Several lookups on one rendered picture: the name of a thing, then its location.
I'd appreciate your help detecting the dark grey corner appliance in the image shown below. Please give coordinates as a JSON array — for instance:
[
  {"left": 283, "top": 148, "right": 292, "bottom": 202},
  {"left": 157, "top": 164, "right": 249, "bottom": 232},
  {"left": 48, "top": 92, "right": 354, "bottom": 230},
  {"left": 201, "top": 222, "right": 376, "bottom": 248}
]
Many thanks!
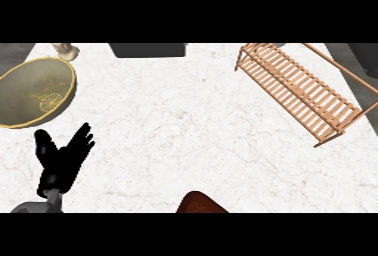
[{"left": 348, "top": 43, "right": 378, "bottom": 80}]

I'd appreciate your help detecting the dark grey rectangular appliance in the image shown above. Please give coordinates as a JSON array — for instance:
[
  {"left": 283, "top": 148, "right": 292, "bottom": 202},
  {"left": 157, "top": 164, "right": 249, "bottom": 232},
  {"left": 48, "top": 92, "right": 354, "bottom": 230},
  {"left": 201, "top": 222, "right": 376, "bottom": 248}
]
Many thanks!
[{"left": 108, "top": 43, "right": 188, "bottom": 59}]

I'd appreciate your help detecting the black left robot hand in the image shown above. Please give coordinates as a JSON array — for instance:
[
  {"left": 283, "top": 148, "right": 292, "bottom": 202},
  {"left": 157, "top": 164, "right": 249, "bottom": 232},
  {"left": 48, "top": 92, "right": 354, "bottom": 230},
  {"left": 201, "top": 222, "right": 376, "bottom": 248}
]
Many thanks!
[{"left": 33, "top": 122, "right": 98, "bottom": 200}]

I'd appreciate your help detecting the reddish brown rounded object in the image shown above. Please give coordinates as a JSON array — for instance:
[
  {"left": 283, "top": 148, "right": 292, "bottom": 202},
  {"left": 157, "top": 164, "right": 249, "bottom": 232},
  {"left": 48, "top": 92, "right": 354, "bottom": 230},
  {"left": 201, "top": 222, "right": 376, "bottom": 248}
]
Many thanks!
[{"left": 176, "top": 190, "right": 231, "bottom": 214}]

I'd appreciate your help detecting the wooden slatted tiered shelf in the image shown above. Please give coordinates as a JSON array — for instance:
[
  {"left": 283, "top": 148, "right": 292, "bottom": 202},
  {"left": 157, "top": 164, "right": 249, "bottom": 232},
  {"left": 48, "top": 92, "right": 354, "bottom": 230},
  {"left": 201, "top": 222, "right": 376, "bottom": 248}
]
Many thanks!
[{"left": 234, "top": 43, "right": 378, "bottom": 148}]

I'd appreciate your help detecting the gold-rimmed grey oval tray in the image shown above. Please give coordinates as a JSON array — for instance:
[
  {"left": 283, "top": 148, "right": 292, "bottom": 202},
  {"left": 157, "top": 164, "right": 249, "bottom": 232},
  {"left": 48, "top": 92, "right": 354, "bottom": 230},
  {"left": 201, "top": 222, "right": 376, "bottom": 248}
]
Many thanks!
[{"left": 0, "top": 56, "right": 79, "bottom": 130}]

